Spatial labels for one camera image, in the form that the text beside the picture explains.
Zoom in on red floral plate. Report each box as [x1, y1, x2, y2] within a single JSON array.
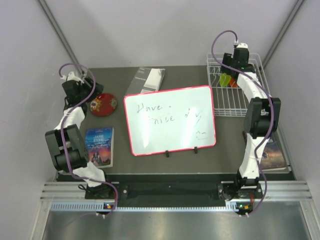
[[90, 93, 118, 117]]

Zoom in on lime green plate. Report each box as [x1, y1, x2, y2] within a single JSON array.
[[219, 73, 231, 88]]

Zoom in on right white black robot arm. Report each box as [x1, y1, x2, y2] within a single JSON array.
[[221, 43, 281, 198]]

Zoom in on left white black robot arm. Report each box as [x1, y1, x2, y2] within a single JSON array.
[[45, 71, 114, 199]]

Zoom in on orange plate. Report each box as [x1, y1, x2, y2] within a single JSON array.
[[229, 78, 238, 88]]

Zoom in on Jane Eyre book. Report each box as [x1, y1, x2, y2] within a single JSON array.
[[85, 127, 114, 168]]

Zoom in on red framed whiteboard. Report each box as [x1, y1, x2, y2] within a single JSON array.
[[123, 85, 217, 157]]

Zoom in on Tale of Two Cities book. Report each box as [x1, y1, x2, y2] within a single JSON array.
[[260, 135, 288, 172]]

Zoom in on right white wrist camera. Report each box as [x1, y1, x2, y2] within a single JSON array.
[[233, 40, 249, 50]]

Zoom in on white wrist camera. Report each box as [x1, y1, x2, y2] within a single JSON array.
[[60, 71, 85, 83], [233, 40, 249, 50]]

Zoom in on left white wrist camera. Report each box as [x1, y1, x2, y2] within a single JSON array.
[[60, 71, 85, 83]]

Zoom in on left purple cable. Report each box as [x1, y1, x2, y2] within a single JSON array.
[[58, 63, 118, 217]]

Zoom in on white wire dish rack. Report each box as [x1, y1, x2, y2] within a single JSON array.
[[206, 52, 270, 117]]

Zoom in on aluminium frame rail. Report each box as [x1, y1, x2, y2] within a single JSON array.
[[40, 182, 86, 201]]

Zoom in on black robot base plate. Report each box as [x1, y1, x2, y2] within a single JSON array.
[[84, 179, 265, 201]]

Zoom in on grey slotted cable duct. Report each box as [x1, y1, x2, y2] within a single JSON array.
[[49, 201, 251, 213]]

